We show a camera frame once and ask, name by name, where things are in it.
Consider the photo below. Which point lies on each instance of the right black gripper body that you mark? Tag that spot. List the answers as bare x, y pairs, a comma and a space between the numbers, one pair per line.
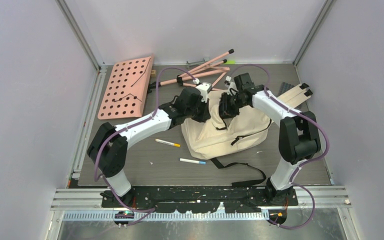
231, 104

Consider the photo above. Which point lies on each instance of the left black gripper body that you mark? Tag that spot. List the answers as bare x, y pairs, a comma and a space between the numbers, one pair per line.
197, 112

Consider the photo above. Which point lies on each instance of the white marker yellow cap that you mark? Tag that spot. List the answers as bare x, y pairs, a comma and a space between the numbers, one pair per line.
167, 143

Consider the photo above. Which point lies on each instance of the beige canvas backpack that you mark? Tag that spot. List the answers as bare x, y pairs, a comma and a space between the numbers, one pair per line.
219, 137

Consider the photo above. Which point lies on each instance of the white marker blue cap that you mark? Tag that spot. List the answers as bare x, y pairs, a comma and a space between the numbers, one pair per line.
199, 162

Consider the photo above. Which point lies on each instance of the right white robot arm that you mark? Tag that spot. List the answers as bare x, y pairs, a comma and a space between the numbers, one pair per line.
299, 138

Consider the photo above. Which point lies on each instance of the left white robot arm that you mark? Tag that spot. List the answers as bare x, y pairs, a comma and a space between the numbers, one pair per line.
109, 147

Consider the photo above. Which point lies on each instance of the pink folding stand tripod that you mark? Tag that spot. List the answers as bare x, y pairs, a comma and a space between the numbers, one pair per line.
207, 68

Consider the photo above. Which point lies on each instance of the grey lego baseplate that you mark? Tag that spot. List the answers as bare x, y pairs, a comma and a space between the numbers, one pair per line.
284, 87

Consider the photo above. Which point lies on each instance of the grey metal bolt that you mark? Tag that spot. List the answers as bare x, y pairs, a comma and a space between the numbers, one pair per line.
190, 64

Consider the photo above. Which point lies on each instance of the pink perforated music stand desk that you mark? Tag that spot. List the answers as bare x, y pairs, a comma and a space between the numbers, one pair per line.
126, 91

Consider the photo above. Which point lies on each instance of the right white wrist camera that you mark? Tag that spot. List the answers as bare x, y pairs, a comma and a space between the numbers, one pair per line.
231, 86

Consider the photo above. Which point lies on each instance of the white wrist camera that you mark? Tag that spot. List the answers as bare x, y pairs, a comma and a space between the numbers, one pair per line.
204, 89
231, 86

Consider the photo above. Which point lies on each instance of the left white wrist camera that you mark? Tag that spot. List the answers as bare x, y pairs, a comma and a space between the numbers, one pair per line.
204, 89

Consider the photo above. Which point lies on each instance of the green block at wall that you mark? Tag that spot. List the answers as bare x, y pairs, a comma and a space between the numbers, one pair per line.
230, 62

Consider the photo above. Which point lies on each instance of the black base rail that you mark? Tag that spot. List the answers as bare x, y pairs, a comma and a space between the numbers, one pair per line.
197, 199

